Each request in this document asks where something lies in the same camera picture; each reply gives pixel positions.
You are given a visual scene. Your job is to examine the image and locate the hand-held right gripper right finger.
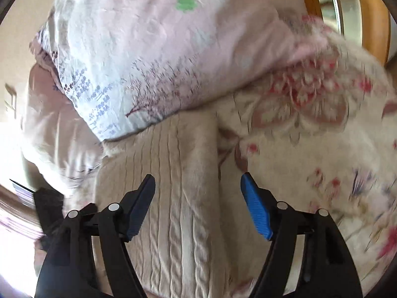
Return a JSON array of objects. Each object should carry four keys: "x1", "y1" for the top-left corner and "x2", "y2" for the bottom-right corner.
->
[{"x1": 240, "y1": 172, "x2": 364, "y2": 298}]

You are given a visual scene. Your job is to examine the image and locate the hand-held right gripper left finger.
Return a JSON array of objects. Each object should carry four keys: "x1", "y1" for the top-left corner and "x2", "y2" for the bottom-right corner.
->
[{"x1": 34, "y1": 175, "x2": 156, "y2": 298}]

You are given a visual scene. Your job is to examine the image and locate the beige cable-knit sweater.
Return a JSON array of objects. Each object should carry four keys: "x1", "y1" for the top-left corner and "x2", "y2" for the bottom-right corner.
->
[{"x1": 93, "y1": 112, "x2": 264, "y2": 298}]

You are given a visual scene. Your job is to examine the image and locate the cream floral bed cover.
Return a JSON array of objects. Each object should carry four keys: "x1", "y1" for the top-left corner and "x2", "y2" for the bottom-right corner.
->
[{"x1": 214, "y1": 15, "x2": 397, "y2": 295}]

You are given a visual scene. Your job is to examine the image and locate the blue and pink floral pillow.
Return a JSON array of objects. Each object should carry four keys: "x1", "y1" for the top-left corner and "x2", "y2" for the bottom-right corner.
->
[{"x1": 29, "y1": 0, "x2": 329, "y2": 142}]

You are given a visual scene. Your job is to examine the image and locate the silver framed mirror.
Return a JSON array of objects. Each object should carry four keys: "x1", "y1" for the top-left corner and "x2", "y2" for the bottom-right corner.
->
[{"x1": 313, "y1": 0, "x2": 363, "y2": 44}]

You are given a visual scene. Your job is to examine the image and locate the wooden headboard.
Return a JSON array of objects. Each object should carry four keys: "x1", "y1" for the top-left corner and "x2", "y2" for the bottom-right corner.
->
[{"x1": 295, "y1": 0, "x2": 393, "y2": 66}]

